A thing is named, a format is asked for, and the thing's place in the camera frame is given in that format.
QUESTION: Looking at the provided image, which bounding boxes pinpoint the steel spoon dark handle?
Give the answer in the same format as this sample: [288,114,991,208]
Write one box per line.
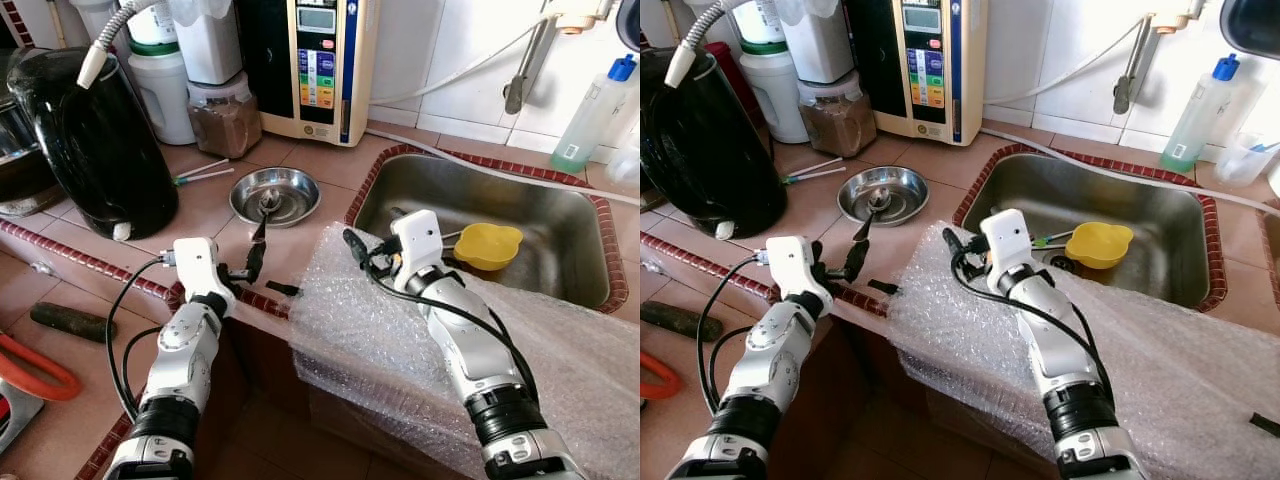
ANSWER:
[855,186,891,246]
[255,186,286,246]

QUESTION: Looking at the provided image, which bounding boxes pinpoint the shallow steel dish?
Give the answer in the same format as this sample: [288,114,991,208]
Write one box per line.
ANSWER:
[838,165,930,227]
[229,166,322,229]

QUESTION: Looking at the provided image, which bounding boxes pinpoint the clear bubble wrap sheet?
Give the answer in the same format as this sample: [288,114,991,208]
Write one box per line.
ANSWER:
[288,222,641,480]
[888,222,1280,480]

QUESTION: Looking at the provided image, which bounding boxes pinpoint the yellow plastic bowl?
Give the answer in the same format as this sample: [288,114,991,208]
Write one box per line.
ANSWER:
[1063,221,1136,271]
[452,222,524,272]

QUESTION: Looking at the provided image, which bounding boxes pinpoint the steel kitchen sink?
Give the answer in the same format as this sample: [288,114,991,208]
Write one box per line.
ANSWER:
[352,152,613,309]
[962,152,1213,309]

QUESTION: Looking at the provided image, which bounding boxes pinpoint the clear jar brown powder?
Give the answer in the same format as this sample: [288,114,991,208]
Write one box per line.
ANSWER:
[798,70,878,159]
[187,72,263,159]

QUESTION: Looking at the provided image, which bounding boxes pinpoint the dark green cucumber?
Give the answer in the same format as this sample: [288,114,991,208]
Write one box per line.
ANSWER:
[640,300,719,343]
[28,301,116,344]

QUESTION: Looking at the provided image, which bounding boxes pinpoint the black electric kettle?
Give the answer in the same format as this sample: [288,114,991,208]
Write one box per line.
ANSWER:
[5,47,179,241]
[640,47,788,241]

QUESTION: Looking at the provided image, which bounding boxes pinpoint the cream black water ionizer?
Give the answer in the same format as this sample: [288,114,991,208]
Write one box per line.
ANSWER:
[235,0,381,148]
[845,0,991,146]

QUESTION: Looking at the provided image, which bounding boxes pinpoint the white jug green lid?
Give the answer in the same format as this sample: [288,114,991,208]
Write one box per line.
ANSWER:
[738,40,809,146]
[125,40,198,146]

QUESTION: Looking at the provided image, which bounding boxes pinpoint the white plastic container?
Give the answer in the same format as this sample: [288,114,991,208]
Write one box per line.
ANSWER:
[778,0,856,86]
[170,0,244,86]

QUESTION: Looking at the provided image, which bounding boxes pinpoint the dark red container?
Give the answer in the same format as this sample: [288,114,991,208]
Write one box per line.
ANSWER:
[705,40,769,131]

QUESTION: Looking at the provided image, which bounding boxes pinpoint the clear plastic cup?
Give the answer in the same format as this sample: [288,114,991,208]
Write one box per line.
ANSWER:
[605,148,641,191]
[1213,133,1276,189]

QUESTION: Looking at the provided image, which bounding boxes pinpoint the clear soap bottle blue cap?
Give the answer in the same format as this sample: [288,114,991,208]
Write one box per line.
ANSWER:
[1160,53,1241,174]
[550,55,638,174]

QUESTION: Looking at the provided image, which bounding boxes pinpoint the white tub with label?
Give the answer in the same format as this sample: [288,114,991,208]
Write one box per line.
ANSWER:
[127,0,181,46]
[733,0,786,46]

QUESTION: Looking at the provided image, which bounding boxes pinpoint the grey digital scale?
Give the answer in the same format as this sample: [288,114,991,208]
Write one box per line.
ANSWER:
[0,385,46,456]

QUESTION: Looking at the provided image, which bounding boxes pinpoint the dark round hanging pan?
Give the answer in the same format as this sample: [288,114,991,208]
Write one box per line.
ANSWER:
[615,0,641,51]
[1220,0,1280,59]

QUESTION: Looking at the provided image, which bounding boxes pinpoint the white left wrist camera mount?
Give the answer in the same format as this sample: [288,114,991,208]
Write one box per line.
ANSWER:
[172,237,237,301]
[765,236,833,319]

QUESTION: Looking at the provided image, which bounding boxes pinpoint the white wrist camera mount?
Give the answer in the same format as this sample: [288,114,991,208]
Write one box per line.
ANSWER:
[390,209,446,286]
[765,236,833,319]
[172,237,237,301]
[980,208,1036,286]

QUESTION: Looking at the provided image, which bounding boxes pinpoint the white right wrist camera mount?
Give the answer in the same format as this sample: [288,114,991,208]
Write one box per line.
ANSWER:
[390,209,446,286]
[980,208,1036,286]

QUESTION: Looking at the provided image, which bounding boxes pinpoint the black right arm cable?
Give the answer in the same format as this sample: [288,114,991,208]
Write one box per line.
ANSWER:
[355,250,541,401]
[950,250,1116,401]

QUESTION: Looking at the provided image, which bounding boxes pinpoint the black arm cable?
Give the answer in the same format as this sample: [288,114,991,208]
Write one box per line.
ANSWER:
[355,250,541,401]
[950,250,1116,401]
[105,255,181,421]
[696,255,776,416]

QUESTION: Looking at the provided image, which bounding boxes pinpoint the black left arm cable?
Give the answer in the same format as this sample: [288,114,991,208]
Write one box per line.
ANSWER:
[696,255,776,416]
[105,255,181,421]

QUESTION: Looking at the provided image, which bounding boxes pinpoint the orange rubber hose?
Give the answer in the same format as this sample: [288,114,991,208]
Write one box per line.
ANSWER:
[640,350,686,401]
[0,333,83,403]

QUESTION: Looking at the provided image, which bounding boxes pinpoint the thin white water hose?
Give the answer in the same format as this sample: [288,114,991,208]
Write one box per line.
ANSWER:
[982,15,1151,107]
[370,15,561,107]

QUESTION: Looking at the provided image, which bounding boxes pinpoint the grey wall faucet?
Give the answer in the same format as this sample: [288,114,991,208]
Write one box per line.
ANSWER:
[1112,0,1206,116]
[503,0,616,116]

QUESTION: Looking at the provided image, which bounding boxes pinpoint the grey flexible hose cream nozzle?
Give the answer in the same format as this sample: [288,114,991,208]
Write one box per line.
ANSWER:
[75,0,161,91]
[663,0,746,89]

